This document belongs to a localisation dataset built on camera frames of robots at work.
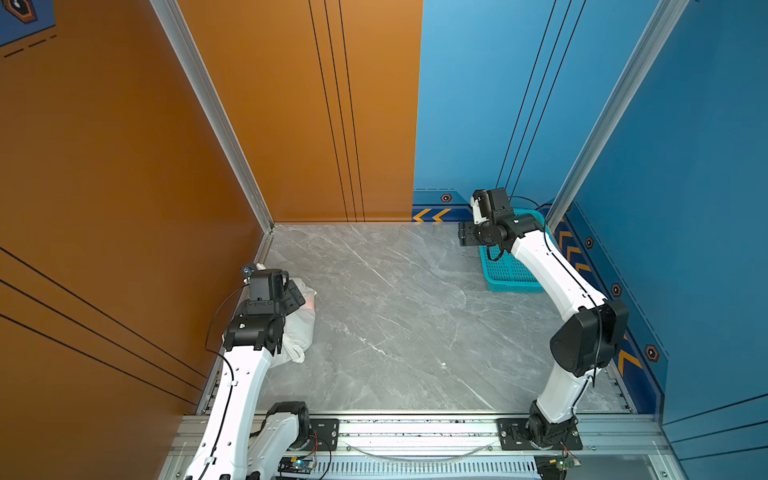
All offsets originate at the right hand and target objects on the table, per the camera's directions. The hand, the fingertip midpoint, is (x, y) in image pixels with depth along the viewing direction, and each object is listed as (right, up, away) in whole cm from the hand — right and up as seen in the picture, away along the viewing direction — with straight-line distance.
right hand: (468, 232), depth 87 cm
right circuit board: (+16, -57, -17) cm, 61 cm away
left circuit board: (-45, -57, -17) cm, 74 cm away
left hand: (-51, -16, -11) cm, 55 cm away
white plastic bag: (-49, -26, -4) cm, 56 cm away
